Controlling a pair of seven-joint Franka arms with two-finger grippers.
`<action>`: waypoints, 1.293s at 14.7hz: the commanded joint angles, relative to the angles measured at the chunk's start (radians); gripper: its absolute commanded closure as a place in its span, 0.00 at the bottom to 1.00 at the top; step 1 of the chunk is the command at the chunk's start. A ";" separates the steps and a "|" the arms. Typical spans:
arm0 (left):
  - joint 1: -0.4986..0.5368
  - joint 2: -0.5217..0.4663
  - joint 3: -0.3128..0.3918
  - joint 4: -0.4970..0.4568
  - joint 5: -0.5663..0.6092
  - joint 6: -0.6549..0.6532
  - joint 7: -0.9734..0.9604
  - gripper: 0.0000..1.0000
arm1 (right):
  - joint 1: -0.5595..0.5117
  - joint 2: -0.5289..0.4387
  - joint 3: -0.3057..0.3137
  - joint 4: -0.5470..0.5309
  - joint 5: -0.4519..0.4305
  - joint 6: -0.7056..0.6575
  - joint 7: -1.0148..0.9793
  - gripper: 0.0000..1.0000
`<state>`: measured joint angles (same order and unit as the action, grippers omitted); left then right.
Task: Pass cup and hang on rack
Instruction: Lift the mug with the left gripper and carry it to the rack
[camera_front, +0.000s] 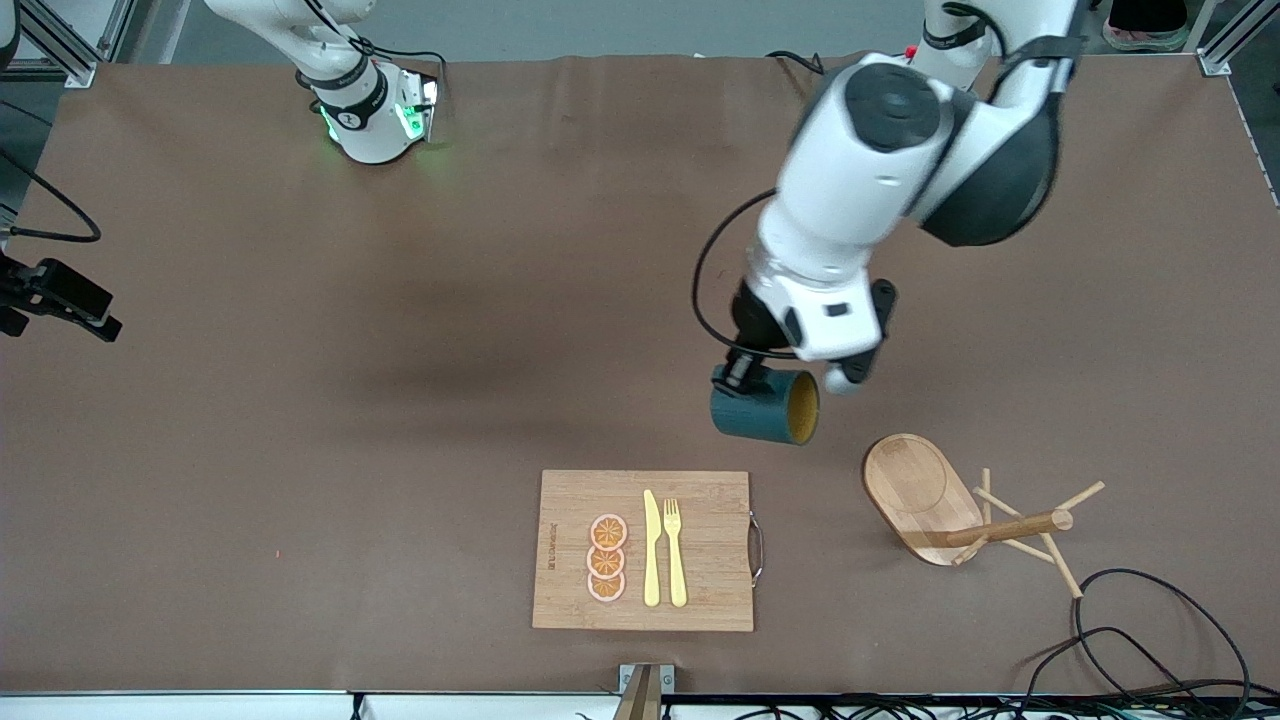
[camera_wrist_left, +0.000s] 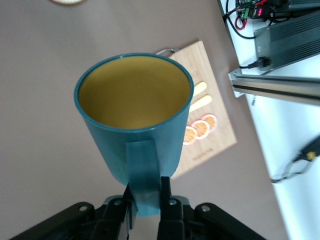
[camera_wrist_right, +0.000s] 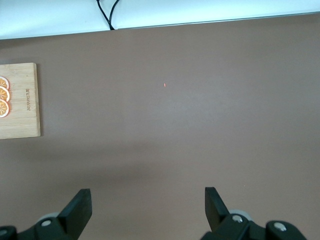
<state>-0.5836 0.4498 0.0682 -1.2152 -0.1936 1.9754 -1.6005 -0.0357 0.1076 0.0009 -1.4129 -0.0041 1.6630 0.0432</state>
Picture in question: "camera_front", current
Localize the teal cup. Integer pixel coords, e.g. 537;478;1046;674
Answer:
710;364;822;447

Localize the wooden mug rack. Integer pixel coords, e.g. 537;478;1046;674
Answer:
863;433;1107;600

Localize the yellow plastic fork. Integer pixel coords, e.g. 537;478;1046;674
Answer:
663;498;689;609

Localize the yellow plastic knife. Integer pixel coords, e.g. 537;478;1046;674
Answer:
643;489;663;608

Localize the bamboo cutting board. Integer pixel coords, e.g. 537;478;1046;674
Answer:
532;470;766;633

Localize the pink shoe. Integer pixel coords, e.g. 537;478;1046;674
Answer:
1103;0;1192;53

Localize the aluminium frame profile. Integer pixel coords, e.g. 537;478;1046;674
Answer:
0;0;138;89
1185;0;1280;78

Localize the metal table edge bracket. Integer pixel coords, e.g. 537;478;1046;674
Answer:
618;663;677;720

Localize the brown post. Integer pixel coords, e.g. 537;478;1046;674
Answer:
611;665;663;720

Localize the black right base cable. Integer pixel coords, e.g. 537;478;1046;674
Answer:
345;38;447;83

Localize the black looped table cable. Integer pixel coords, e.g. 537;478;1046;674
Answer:
1074;568;1253;696
1018;627;1206;701

